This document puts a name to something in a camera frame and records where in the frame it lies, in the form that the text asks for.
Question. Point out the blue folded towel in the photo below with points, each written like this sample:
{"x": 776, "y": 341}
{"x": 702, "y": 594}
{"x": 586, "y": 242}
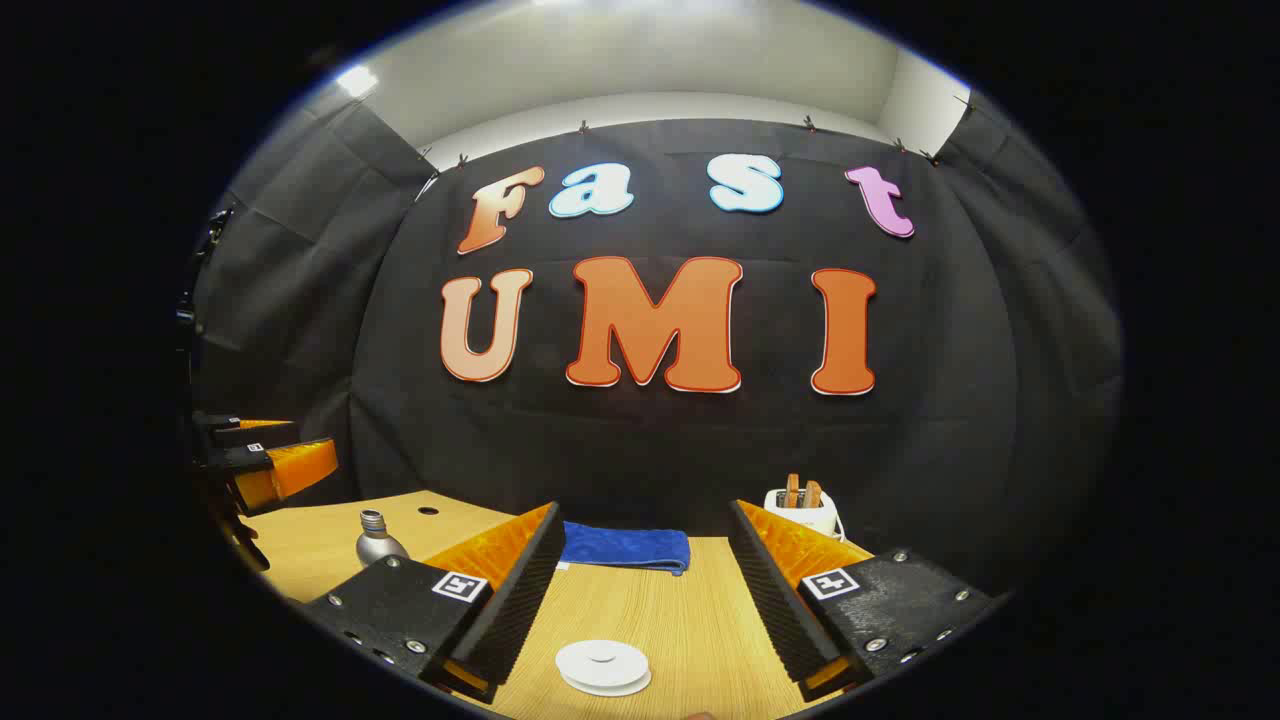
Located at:
{"x": 625, "y": 547}

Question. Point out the brown toast slice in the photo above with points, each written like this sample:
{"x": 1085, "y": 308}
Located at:
{"x": 813, "y": 494}
{"x": 792, "y": 490}

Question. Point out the white teacup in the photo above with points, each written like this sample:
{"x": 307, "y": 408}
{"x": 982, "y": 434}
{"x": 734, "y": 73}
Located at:
{"x": 566, "y": 672}

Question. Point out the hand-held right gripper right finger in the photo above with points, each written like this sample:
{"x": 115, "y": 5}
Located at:
{"x": 775, "y": 600}

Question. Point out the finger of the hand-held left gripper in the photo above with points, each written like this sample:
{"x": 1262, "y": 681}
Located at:
{"x": 235, "y": 434}
{"x": 295, "y": 470}

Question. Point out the white saucer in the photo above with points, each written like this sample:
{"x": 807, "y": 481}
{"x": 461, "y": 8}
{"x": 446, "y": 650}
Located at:
{"x": 632, "y": 690}

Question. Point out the white toaster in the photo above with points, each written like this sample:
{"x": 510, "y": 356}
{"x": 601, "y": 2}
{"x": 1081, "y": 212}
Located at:
{"x": 810, "y": 515}

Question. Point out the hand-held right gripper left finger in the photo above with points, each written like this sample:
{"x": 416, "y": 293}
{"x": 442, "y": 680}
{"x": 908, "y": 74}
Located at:
{"x": 520, "y": 600}

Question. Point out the silver water bottle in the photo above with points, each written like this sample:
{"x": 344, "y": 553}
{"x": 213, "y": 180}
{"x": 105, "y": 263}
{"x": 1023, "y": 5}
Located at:
{"x": 378, "y": 548}

